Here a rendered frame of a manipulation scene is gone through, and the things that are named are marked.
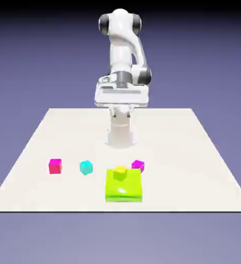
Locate large lime green box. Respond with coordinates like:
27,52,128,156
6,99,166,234
105,168,143,203

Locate small magenta cube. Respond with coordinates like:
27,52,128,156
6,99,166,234
131,159,146,174

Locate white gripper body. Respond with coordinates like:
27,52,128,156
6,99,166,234
94,81,150,108

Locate small pink cube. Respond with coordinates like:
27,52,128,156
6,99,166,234
48,158,63,175

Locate small yellow cube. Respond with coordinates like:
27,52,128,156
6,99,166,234
113,165,127,183

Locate small cyan cube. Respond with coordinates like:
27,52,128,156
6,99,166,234
79,159,94,176

